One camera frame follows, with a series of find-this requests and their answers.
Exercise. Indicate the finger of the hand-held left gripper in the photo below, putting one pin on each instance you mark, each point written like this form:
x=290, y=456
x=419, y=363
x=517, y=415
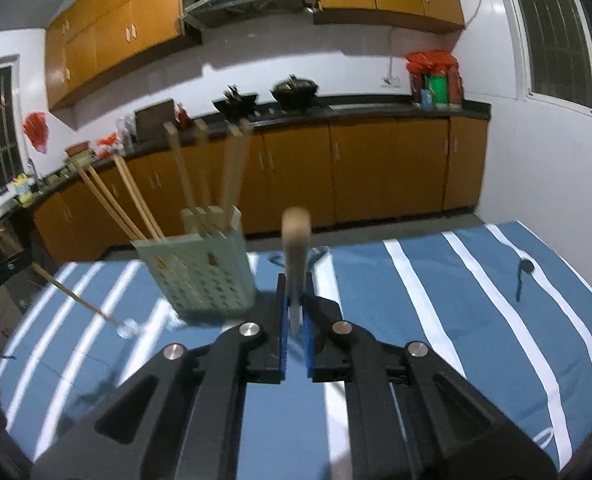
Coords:
x=1, y=272

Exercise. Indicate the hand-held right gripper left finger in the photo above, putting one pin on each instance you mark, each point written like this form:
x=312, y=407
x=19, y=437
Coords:
x=283, y=345

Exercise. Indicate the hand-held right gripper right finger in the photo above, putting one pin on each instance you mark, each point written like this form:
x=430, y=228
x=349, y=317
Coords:
x=310, y=360

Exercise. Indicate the wooden chopstick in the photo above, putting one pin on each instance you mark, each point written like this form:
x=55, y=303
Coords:
x=296, y=240
x=229, y=170
x=138, y=197
x=106, y=200
x=76, y=295
x=241, y=160
x=118, y=202
x=182, y=170
x=203, y=165

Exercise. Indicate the green perforated chopstick holder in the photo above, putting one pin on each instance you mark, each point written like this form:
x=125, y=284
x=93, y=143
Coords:
x=201, y=275

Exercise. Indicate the metal faucet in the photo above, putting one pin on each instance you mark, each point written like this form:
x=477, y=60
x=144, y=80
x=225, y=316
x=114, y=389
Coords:
x=30, y=169

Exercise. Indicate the red plastic basin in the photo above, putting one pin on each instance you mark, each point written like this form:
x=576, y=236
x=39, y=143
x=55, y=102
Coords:
x=79, y=149

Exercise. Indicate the small red bag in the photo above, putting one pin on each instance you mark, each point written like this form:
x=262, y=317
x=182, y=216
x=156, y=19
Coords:
x=109, y=144

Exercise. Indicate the blue white striped tablecloth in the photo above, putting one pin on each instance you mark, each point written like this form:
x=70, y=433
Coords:
x=475, y=310

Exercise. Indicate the clear plastic bag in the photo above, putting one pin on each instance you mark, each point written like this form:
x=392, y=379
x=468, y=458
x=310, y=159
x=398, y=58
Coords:
x=126, y=130

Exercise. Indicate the wooden kitchen base cabinets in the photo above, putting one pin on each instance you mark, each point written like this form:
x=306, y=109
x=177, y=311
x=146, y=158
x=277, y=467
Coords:
x=365, y=170

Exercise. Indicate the dark cutting board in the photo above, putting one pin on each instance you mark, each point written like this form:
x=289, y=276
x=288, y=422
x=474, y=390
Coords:
x=156, y=120

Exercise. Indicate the gas stove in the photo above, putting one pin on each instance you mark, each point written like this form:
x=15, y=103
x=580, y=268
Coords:
x=271, y=110

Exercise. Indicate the red bottle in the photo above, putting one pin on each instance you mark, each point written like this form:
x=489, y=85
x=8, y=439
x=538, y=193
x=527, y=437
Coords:
x=182, y=117

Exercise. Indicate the black wok with lid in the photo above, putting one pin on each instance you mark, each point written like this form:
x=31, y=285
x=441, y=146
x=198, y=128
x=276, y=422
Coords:
x=295, y=90

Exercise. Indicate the green packet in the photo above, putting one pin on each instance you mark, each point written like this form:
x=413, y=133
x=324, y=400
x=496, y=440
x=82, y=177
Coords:
x=438, y=90

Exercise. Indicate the red bags on counter corner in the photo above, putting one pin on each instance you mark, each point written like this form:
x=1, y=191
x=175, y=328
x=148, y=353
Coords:
x=433, y=62

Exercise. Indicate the large window with mesh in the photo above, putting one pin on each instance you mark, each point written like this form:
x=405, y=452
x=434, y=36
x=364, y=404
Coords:
x=560, y=35

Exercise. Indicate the red plastic bag on wall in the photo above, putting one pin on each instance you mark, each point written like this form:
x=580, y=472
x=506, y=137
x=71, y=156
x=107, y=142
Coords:
x=36, y=130

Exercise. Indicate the wide wooden wall cabinet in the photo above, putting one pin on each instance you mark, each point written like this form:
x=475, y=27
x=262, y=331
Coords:
x=106, y=35

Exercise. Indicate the white wall socket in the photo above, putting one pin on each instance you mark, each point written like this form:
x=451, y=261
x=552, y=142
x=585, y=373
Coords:
x=391, y=80

